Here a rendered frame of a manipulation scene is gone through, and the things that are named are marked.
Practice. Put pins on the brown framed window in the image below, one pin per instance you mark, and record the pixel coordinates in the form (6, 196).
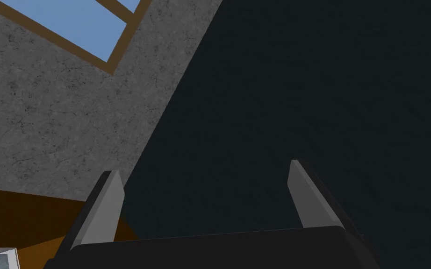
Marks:
(69, 26)

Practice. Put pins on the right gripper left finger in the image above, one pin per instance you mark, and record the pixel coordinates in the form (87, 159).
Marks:
(101, 213)

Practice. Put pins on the brown wooden table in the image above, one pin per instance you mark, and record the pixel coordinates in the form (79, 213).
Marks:
(13, 218)

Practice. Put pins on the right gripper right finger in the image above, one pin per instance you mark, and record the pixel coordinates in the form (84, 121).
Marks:
(311, 201)

